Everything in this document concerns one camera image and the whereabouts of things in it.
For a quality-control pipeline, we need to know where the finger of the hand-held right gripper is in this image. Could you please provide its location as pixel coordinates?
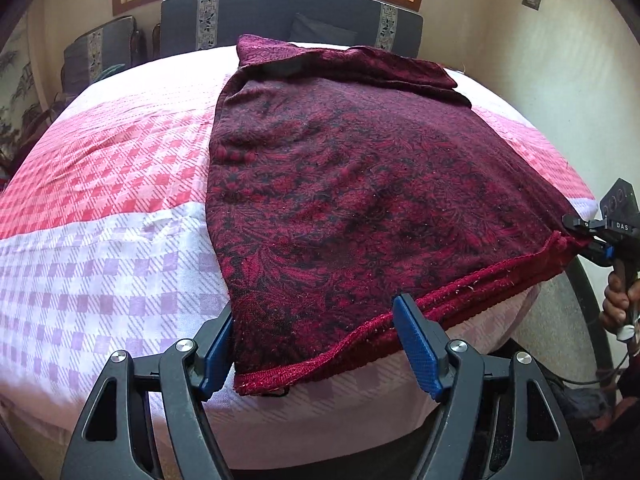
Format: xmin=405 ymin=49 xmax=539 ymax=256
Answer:
xmin=562 ymin=214 xmax=608 ymax=237
xmin=579 ymin=241 xmax=615 ymax=267

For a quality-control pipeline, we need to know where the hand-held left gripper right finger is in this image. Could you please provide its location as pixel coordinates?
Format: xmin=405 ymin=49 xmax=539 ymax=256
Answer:
xmin=391 ymin=294 xmax=583 ymax=480

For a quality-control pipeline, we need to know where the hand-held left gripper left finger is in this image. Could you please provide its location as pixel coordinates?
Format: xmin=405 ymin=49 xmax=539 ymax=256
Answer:
xmin=60 ymin=302 xmax=236 ymax=480

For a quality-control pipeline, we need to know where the dark red patterned garment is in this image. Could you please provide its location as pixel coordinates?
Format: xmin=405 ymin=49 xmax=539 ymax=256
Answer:
xmin=205 ymin=34 xmax=593 ymax=397

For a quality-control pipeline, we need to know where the person's right hand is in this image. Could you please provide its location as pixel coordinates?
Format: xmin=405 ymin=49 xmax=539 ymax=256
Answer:
xmin=600 ymin=270 xmax=633 ymax=334

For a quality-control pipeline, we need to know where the pink and lilac checked bedsheet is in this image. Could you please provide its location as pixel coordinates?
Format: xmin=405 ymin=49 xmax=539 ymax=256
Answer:
xmin=0 ymin=42 xmax=598 ymax=461

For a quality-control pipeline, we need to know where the dark grey armchair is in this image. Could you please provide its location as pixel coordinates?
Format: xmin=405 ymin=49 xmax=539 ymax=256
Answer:
xmin=62 ymin=16 xmax=147 ymax=97

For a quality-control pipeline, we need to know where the painted folding screen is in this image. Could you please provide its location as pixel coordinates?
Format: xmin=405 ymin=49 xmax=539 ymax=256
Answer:
xmin=0 ymin=25 xmax=51 ymax=181

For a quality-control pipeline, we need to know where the black cable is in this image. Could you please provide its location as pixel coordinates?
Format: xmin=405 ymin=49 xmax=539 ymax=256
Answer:
xmin=559 ymin=362 xmax=628 ymax=387

